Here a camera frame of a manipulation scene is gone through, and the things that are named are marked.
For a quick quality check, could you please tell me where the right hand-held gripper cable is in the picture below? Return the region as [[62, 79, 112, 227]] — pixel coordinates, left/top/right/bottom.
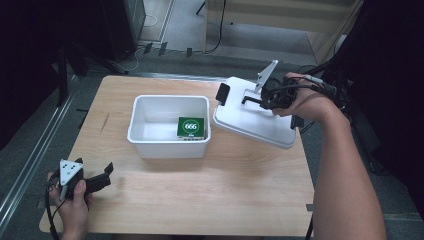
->
[[266, 73, 338, 98]]

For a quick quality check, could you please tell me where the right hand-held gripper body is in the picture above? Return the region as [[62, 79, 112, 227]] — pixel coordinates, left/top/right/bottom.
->
[[254, 59, 298, 111]]

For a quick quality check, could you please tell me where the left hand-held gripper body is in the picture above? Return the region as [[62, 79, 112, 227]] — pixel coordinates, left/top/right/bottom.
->
[[49, 158, 89, 202]]

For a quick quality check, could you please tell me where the green square carton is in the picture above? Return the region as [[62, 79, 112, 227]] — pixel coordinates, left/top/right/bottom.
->
[[176, 116, 206, 142]]

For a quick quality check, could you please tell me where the dark cabinet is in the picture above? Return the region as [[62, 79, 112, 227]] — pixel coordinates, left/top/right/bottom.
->
[[99, 0, 147, 62]]

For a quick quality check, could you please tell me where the light wooden furniture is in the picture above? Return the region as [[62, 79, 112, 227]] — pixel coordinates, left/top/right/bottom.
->
[[202, 0, 365, 65]]

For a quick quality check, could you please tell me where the white plastic storage box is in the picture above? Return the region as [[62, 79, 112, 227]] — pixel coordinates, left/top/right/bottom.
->
[[126, 94, 212, 160]]

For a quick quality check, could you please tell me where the white box lid black handle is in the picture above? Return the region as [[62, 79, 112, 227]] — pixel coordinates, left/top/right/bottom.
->
[[212, 76, 305, 150]]

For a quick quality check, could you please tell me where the hand-held gripper cable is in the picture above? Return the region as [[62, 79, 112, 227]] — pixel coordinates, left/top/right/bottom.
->
[[44, 181, 68, 240], [266, 73, 338, 98]]

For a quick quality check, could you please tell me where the left hand-held gripper cable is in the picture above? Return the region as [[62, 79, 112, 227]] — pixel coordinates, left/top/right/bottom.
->
[[44, 181, 68, 240]]

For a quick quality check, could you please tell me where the white floor cable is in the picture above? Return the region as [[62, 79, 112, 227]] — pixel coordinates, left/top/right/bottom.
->
[[122, 45, 146, 73]]

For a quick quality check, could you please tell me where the person's right hand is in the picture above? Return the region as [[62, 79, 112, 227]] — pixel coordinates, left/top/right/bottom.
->
[[272, 72, 338, 123]]

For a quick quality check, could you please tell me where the person's left hand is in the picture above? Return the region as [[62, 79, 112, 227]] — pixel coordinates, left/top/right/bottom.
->
[[47, 171, 95, 240]]

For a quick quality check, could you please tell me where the black metal stand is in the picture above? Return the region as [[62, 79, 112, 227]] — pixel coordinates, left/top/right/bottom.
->
[[54, 41, 130, 108]]

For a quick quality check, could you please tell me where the black hanging cable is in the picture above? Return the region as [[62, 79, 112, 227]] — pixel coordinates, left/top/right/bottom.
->
[[202, 0, 228, 55]]

